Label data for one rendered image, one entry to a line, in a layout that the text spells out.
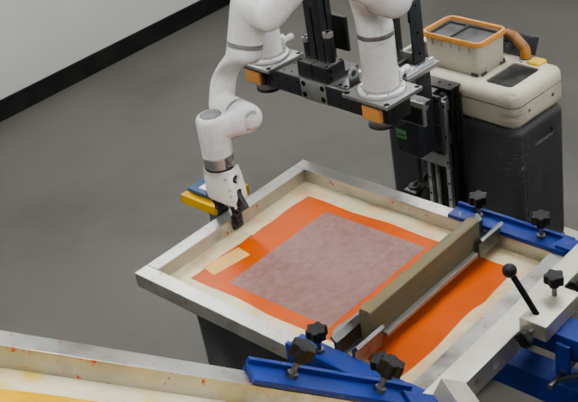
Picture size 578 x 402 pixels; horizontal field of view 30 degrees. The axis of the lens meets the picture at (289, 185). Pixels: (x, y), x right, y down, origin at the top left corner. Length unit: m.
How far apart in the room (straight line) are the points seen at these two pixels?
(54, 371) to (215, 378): 0.24
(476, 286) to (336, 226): 0.41
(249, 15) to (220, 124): 0.26
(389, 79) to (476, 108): 0.63
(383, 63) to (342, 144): 2.26
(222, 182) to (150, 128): 2.91
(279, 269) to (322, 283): 0.12
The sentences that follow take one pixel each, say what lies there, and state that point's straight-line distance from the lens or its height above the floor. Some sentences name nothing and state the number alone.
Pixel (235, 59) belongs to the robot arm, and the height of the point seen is 1.39.
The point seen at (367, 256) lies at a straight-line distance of 2.46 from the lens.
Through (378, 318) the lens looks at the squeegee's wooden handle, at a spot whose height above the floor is 1.04.
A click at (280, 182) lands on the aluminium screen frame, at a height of 1.00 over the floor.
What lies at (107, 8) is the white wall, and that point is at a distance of 6.23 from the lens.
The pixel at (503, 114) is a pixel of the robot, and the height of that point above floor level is 0.84.
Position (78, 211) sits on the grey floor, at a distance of 4.87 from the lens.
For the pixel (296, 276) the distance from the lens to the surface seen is 2.43.
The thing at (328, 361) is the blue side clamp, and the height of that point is 1.02.
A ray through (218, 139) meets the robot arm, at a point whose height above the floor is 1.23.
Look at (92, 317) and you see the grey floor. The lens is 4.17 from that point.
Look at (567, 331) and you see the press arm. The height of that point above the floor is 1.04.
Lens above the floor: 2.35
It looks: 30 degrees down
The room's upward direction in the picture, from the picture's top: 10 degrees counter-clockwise
